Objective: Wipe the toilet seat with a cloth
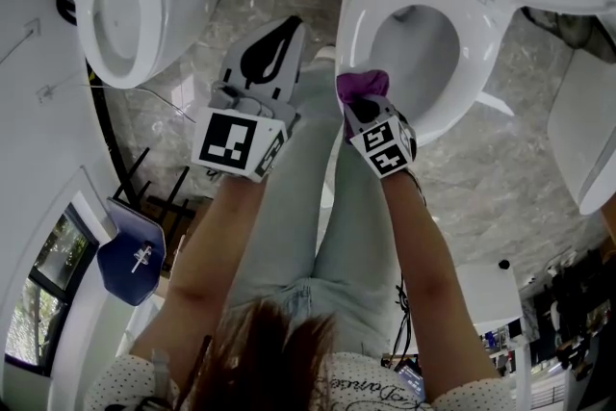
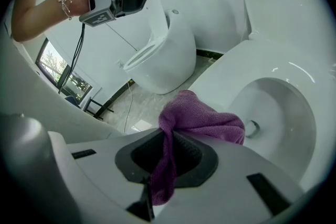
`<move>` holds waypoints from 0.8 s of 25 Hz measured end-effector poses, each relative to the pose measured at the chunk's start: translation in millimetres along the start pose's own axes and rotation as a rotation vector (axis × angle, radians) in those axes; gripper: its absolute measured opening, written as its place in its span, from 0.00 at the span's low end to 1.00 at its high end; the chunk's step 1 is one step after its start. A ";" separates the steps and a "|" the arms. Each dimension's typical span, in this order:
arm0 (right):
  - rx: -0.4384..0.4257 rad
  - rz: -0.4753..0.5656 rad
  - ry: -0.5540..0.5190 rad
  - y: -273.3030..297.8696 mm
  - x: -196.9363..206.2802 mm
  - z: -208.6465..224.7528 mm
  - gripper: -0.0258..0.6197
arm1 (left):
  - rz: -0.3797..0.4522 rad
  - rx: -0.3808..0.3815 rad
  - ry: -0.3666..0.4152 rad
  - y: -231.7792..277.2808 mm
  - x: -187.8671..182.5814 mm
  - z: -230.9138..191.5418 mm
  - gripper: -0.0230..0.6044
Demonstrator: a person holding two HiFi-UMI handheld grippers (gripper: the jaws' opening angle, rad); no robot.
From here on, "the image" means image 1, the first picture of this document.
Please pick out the phone with lit screen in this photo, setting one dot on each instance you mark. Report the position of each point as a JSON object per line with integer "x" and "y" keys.
{"x": 411, "y": 377}

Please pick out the white toilet seat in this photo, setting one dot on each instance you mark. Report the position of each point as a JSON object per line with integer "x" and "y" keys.
{"x": 356, "y": 29}

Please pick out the purple cloth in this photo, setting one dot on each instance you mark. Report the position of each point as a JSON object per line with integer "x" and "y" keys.
{"x": 361, "y": 84}

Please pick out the person's right forearm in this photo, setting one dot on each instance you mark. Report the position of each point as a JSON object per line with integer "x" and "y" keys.
{"x": 428, "y": 264}

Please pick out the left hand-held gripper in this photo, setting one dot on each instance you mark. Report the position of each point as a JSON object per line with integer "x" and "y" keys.
{"x": 226, "y": 142}

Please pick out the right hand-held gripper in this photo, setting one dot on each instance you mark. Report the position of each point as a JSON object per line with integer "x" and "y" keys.
{"x": 385, "y": 144}

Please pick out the white toilet with closed lid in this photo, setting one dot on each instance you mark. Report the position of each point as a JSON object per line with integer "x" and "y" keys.
{"x": 584, "y": 130}

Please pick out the person's left forearm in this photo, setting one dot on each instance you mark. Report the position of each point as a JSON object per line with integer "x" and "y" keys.
{"x": 207, "y": 255}

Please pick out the person's white dotted shirt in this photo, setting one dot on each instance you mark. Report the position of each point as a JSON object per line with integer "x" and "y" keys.
{"x": 366, "y": 385}

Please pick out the person's light blue jeans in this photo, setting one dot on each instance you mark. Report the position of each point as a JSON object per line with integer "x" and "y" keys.
{"x": 298, "y": 207}

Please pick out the white table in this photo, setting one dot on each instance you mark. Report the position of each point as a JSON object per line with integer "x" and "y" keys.
{"x": 491, "y": 298}

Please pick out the black metal rack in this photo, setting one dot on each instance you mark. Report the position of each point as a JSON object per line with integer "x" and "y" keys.
{"x": 166, "y": 202}

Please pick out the black framed window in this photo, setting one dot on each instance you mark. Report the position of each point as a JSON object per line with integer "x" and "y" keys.
{"x": 45, "y": 284}

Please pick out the cluttered dark shelf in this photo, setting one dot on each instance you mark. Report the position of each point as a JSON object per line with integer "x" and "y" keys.
{"x": 572, "y": 303}

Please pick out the person's white shoe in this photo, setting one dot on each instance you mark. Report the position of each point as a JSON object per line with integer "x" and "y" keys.
{"x": 325, "y": 54}

